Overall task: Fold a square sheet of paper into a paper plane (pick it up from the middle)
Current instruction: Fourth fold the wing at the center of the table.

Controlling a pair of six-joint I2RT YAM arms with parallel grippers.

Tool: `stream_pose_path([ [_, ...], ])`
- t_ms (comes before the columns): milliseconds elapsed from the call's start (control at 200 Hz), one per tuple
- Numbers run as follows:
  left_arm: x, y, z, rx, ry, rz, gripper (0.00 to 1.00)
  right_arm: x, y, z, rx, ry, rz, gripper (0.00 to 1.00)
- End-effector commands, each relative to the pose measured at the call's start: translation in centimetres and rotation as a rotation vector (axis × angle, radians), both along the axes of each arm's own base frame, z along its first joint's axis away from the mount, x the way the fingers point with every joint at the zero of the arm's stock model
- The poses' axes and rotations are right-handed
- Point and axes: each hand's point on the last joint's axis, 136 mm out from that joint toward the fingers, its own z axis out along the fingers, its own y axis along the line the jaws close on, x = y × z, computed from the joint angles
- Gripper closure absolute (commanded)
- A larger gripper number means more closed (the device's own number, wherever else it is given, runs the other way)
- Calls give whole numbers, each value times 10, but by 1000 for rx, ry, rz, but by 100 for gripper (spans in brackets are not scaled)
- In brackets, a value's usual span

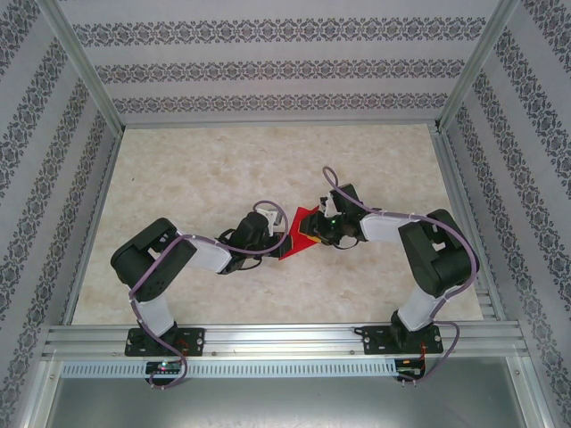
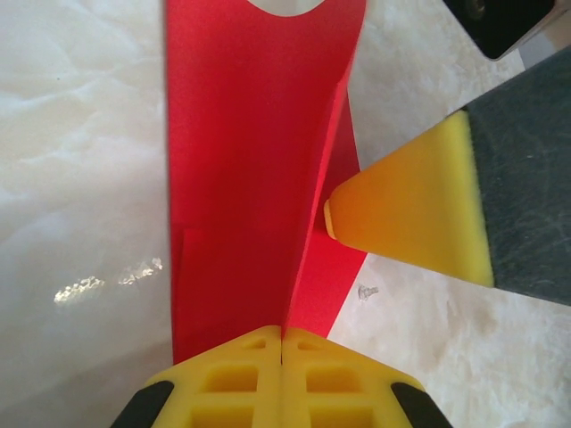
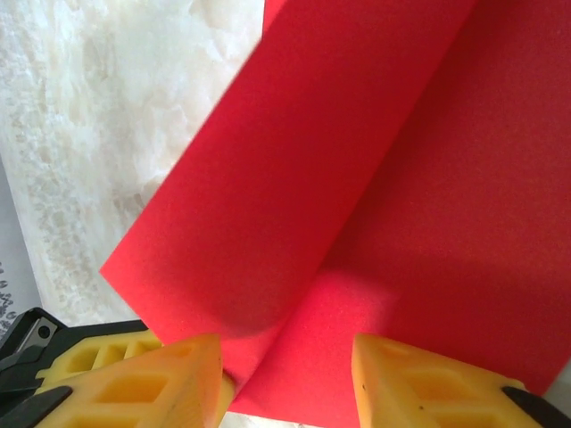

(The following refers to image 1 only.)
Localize gripper black cable loop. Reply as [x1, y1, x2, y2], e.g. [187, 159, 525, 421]
[332, 234, 363, 250]
[225, 256, 265, 274]

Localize aluminium frame cross beam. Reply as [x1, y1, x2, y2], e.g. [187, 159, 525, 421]
[120, 118, 443, 130]

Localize left gripper black cable loop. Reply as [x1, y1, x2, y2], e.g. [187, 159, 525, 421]
[225, 256, 265, 274]

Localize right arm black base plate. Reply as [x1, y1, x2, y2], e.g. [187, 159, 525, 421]
[363, 325, 443, 357]

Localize red paper sheet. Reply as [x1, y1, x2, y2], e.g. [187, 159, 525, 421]
[278, 205, 322, 261]

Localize right gripper black cable loop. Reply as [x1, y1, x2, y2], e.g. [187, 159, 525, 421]
[332, 234, 363, 250]

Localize aluminium table side rail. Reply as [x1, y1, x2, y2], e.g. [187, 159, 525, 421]
[430, 127, 508, 322]
[62, 127, 126, 326]

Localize aluminium frame post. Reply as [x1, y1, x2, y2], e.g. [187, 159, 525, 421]
[434, 0, 521, 130]
[37, 0, 126, 130]

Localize grey metal tray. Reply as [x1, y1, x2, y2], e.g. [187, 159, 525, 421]
[39, 358, 550, 428]

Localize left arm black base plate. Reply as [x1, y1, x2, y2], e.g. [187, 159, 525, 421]
[126, 327, 207, 358]

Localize aluminium mounting rail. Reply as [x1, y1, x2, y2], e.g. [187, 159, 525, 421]
[42, 323, 530, 360]

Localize slotted grey cable duct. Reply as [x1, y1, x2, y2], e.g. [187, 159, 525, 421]
[60, 358, 398, 378]

